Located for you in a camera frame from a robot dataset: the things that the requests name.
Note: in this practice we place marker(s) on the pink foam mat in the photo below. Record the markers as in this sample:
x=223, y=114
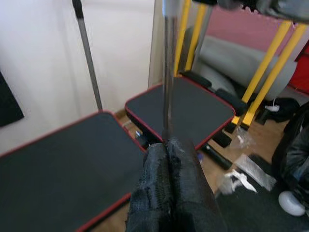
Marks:
x=241, y=31

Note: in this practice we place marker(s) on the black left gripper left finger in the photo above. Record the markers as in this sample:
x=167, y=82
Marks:
x=149, y=193

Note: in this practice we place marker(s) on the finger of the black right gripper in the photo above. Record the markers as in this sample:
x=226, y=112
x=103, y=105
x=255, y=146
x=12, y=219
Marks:
x=277, y=10

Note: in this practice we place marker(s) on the silver pole with black grip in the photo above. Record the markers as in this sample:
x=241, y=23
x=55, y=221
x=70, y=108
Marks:
x=89, y=62

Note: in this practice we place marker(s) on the black floor mat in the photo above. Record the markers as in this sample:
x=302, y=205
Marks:
x=253, y=212

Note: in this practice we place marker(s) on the small blue item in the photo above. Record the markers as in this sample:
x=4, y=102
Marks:
x=200, y=158

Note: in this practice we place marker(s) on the black plastic bag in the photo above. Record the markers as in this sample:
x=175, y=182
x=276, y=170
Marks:
x=294, y=149

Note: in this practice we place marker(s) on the small black bench pad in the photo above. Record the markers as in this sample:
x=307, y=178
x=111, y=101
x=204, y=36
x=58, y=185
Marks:
x=198, y=108

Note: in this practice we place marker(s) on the grey rolled mat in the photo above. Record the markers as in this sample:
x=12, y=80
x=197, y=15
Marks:
x=229, y=60

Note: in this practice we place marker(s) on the white tape roll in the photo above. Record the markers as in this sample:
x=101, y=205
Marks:
x=289, y=207

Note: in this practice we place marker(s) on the silvery plastic sheet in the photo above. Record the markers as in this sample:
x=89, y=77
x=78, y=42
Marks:
x=256, y=171

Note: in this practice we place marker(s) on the large black bench pad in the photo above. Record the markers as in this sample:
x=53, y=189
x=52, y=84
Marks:
x=60, y=157

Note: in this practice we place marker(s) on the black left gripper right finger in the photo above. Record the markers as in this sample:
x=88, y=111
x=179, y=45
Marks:
x=193, y=193

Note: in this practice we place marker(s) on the long black foam roller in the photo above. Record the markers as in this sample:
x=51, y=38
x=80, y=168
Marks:
x=229, y=101

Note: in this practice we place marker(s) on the white sweeper with silver pole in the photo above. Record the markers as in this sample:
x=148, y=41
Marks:
x=169, y=72

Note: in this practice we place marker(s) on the short black foam roller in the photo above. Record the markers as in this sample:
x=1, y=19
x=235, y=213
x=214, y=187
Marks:
x=219, y=158

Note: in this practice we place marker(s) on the clear plastic wrapper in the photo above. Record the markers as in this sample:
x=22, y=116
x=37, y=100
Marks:
x=241, y=140

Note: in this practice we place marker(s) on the black flat board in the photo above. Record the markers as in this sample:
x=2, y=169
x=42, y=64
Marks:
x=9, y=101

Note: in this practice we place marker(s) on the black cloth pile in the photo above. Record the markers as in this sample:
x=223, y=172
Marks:
x=285, y=116

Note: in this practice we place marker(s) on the white paper scrap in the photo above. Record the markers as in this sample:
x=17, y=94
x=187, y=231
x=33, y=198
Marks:
x=231, y=183

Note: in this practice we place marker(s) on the red folding table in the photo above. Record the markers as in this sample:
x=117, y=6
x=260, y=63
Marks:
x=301, y=72

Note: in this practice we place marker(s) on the yellow dip bar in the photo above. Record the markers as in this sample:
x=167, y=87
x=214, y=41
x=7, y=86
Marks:
x=264, y=60
x=268, y=82

